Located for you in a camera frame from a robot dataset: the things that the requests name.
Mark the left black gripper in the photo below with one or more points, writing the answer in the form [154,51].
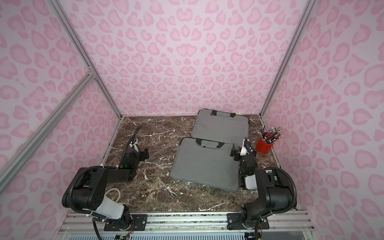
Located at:
[132,147]

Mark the grey laptop bag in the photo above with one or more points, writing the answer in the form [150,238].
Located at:
[228,128]
[207,163]

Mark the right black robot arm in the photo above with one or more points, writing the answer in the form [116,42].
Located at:
[277,192]

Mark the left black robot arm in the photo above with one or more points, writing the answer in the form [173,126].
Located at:
[86,192]

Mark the red pen cup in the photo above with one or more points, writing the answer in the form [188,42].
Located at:
[264,145]

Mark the pens bundle in cup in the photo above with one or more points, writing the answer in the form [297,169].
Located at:
[270,136]

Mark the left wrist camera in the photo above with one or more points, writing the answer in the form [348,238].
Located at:
[135,147]

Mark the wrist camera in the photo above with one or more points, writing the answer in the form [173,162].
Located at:
[135,147]
[243,151]

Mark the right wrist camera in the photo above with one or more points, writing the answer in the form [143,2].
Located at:
[243,151]

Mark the aluminium frame brace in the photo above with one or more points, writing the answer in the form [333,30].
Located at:
[29,148]

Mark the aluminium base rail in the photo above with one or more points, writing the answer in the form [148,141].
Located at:
[293,225]

